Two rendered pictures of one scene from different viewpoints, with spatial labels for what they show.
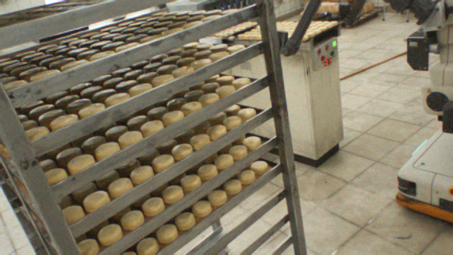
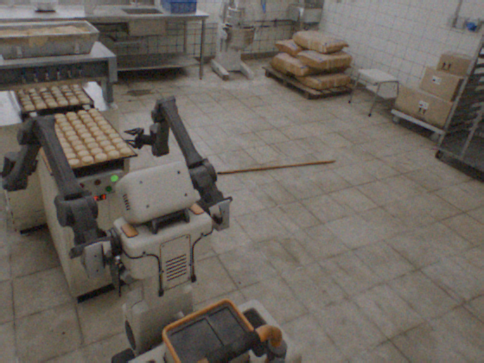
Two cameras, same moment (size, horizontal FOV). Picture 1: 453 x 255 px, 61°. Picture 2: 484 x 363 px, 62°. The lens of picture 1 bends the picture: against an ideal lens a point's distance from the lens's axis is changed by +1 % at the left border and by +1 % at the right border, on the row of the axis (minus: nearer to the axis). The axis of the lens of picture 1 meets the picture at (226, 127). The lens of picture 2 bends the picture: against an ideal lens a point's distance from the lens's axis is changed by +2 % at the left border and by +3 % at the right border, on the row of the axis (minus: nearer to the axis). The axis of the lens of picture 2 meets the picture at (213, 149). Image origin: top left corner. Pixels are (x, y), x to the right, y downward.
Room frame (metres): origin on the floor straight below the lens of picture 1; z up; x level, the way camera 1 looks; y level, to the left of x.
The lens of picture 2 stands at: (0.79, -1.35, 1.90)
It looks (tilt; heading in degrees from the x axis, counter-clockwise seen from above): 29 degrees down; 5
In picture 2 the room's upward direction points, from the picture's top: 5 degrees clockwise
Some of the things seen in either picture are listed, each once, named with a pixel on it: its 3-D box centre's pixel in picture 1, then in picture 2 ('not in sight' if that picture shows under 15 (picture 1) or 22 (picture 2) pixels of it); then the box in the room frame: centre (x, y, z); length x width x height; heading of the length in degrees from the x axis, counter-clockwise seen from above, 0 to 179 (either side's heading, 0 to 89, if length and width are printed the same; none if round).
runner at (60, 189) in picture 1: (177, 125); not in sight; (0.78, 0.11, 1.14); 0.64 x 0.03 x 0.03; 128
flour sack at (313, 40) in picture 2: not in sight; (318, 41); (6.41, -2.23, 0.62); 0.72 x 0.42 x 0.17; 39
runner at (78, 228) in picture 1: (186, 160); not in sight; (0.78, 0.11, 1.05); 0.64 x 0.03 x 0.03; 128
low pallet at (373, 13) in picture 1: (337, 18); (307, 79); (6.44, -2.19, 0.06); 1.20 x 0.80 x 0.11; 35
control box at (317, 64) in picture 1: (325, 54); (97, 187); (2.29, -0.69, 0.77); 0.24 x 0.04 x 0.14; 128
